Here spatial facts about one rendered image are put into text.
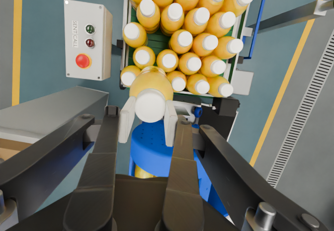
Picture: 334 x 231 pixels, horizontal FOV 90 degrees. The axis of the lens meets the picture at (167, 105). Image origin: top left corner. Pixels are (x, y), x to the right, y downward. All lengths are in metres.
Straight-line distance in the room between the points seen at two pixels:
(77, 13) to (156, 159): 0.43
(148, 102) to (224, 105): 0.49
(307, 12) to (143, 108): 0.60
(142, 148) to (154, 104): 0.28
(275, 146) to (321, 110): 0.60
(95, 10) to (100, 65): 0.14
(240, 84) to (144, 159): 0.56
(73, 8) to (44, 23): 1.33
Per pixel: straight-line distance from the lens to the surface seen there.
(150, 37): 0.71
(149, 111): 0.21
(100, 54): 0.52
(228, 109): 0.68
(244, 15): 0.72
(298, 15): 0.73
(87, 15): 0.54
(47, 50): 1.86
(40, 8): 1.91
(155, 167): 0.46
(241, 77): 0.84
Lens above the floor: 1.60
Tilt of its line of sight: 75 degrees down
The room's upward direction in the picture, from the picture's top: 166 degrees clockwise
